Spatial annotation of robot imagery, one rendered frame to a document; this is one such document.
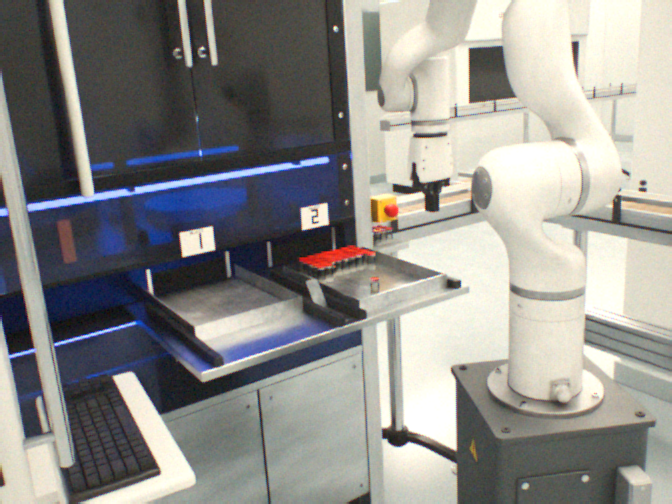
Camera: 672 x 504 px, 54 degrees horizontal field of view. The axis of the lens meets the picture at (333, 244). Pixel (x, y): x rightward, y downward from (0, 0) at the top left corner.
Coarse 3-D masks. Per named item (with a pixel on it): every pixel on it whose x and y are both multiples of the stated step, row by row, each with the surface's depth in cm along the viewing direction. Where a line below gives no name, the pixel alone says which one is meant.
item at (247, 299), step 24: (144, 288) 162; (192, 288) 170; (216, 288) 168; (240, 288) 167; (264, 288) 164; (168, 312) 148; (192, 312) 153; (216, 312) 152; (240, 312) 151; (264, 312) 145; (288, 312) 148; (216, 336) 139
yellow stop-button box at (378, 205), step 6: (372, 198) 192; (378, 198) 191; (384, 198) 191; (390, 198) 192; (396, 198) 193; (372, 204) 192; (378, 204) 190; (384, 204) 191; (396, 204) 193; (372, 210) 192; (378, 210) 190; (384, 210) 191; (372, 216) 193; (378, 216) 191; (384, 216) 192; (396, 216) 194; (378, 222) 191
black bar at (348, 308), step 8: (272, 272) 173; (280, 272) 172; (280, 280) 170; (288, 280) 166; (296, 280) 165; (296, 288) 163; (304, 288) 160; (328, 296) 152; (328, 304) 152; (336, 304) 149; (344, 304) 147; (352, 304) 146; (344, 312) 147; (352, 312) 144; (360, 312) 142
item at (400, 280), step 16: (384, 256) 177; (288, 272) 170; (368, 272) 173; (384, 272) 172; (400, 272) 172; (416, 272) 167; (432, 272) 162; (336, 288) 163; (352, 288) 162; (368, 288) 161; (384, 288) 160; (400, 288) 151; (416, 288) 153; (432, 288) 156; (368, 304) 146; (384, 304) 149
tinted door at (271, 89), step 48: (192, 0) 150; (240, 0) 156; (288, 0) 163; (192, 48) 152; (240, 48) 158; (288, 48) 166; (240, 96) 161; (288, 96) 168; (240, 144) 163; (288, 144) 171
